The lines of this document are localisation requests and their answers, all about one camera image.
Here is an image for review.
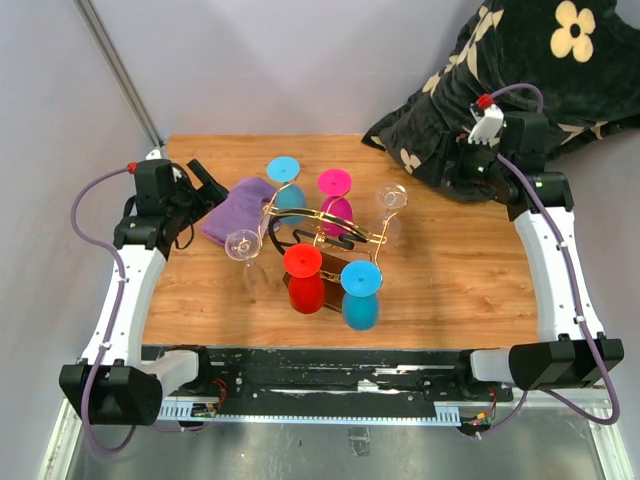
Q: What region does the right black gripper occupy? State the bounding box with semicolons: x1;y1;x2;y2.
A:
412;131;511;190

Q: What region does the purple cloth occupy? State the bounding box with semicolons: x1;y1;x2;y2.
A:
200;177;276;246

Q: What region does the clear wine glass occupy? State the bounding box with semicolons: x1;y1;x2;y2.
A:
224;229;269;300
372;182;408;245

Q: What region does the magenta wine glass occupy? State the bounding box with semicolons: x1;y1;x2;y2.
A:
317;168;353;222

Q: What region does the gold wire wine glass rack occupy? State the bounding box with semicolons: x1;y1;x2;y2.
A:
264;186;388;312

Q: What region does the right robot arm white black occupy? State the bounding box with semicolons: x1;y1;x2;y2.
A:
444;105;624;400

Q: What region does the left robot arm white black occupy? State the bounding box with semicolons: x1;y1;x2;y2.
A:
59;159;228;426

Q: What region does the back cyan wine glass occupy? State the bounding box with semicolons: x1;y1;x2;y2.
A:
266;156;307;209

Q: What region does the cyan wine glass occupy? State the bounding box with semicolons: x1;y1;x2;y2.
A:
340;260;382;331
266;156;307;209

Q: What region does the red wine glass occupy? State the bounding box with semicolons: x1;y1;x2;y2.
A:
283;243;325;314

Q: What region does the front cyan wine glass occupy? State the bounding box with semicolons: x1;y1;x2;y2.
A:
340;260;382;331

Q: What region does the black floral plush pillow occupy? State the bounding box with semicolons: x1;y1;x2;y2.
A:
362;1;639;182

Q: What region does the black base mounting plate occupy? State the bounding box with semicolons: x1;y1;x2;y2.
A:
163;348;513;415

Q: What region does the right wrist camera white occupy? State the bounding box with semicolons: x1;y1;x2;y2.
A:
467;94;504;145

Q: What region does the aluminium corner rail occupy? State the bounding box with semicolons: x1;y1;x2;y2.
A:
73;0;165;148

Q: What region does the slotted grey cable duct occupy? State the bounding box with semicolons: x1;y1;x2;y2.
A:
158;393;461;427

